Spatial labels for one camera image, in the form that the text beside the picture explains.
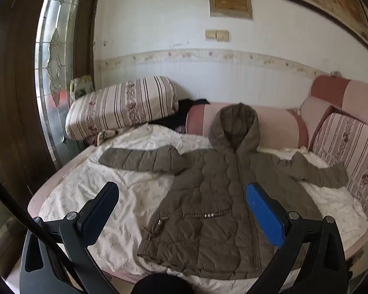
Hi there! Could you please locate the small framed wall plaque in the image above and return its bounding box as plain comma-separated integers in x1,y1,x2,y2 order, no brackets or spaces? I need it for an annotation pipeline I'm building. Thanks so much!
209,0,252,20

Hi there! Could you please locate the floral cloth under pillow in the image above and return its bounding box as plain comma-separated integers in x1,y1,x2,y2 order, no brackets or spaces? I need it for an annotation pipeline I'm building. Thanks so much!
94,129,122,147

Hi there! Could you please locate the beige wall switch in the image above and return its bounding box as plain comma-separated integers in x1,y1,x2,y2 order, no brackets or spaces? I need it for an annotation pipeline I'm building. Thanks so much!
205,30,230,42

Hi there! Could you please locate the black cable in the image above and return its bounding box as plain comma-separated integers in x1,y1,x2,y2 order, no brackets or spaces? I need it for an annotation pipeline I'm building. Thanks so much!
0,164,90,294

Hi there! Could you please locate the pink red sofa backrest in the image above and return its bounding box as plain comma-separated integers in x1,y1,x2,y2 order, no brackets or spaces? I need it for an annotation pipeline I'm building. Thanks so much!
300,75,368,139

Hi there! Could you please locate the brown quilted hooded jacket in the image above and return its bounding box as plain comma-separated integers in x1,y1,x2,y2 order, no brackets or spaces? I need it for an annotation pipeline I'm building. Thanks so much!
99,104,348,280

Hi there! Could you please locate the striped floral pillow left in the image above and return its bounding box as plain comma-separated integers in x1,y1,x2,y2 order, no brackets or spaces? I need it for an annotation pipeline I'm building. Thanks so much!
66,76,179,141

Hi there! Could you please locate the black clothing behind bolster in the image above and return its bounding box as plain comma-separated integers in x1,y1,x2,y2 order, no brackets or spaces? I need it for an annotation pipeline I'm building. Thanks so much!
149,99,210,130

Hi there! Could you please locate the white floral bed quilt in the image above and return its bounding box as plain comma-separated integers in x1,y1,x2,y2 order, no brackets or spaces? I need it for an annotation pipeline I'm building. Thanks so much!
38,123,368,294

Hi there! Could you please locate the striped floral cushion right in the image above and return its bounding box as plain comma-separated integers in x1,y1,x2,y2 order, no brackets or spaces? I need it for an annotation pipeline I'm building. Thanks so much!
312,113,368,217

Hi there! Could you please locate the pink cylindrical bolster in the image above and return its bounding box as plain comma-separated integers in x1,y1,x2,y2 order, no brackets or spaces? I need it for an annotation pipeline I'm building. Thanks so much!
185,102,309,149

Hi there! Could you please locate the stained glass door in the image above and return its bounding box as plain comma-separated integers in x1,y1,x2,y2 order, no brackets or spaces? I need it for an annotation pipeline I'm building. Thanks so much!
34,0,80,169

